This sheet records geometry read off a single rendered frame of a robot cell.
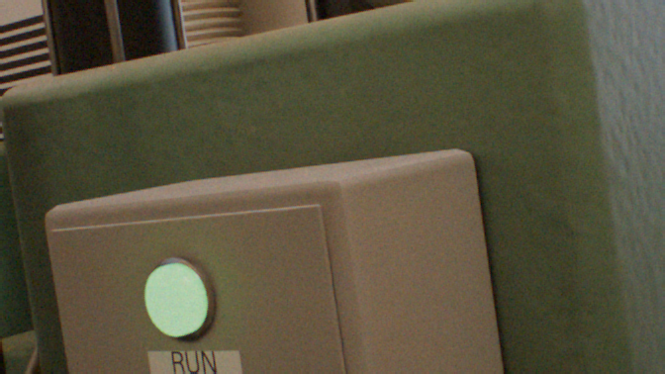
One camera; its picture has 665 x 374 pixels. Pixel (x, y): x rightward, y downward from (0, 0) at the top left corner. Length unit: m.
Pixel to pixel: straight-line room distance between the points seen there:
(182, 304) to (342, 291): 0.04
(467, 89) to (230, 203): 0.07
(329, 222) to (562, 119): 0.07
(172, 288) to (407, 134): 0.08
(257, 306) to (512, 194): 0.07
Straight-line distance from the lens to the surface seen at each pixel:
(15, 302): 0.57
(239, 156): 0.36
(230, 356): 0.29
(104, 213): 0.31
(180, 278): 0.29
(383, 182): 0.27
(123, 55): 0.52
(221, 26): 2.09
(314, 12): 1.99
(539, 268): 0.31
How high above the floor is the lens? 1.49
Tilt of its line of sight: 3 degrees down
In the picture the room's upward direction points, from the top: 8 degrees counter-clockwise
